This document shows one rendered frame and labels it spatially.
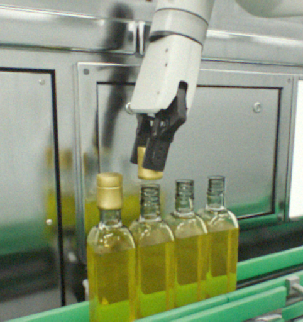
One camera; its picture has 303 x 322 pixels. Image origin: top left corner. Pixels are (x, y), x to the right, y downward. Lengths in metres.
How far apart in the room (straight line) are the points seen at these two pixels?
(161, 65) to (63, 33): 0.19
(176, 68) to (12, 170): 0.31
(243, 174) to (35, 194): 0.42
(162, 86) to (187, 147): 0.25
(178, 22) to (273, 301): 0.44
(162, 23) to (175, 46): 0.04
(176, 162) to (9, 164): 0.29
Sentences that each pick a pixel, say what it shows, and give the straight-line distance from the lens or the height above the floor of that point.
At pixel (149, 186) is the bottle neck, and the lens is 0.48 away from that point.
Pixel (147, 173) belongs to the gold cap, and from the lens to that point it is 0.45.
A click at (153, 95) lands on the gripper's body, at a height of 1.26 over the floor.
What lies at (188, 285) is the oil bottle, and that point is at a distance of 0.53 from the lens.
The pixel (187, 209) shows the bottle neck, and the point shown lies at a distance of 0.49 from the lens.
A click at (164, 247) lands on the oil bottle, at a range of 0.47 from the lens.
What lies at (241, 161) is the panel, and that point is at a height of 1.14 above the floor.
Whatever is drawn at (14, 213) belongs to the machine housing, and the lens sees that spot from 0.60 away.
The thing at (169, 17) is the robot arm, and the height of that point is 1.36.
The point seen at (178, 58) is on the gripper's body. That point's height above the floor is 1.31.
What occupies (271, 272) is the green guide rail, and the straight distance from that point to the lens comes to 0.73.
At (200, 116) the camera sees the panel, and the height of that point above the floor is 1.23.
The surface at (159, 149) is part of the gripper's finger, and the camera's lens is 0.43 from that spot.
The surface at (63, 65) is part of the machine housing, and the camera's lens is 0.58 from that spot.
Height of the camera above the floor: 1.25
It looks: 9 degrees down
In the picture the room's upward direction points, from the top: straight up
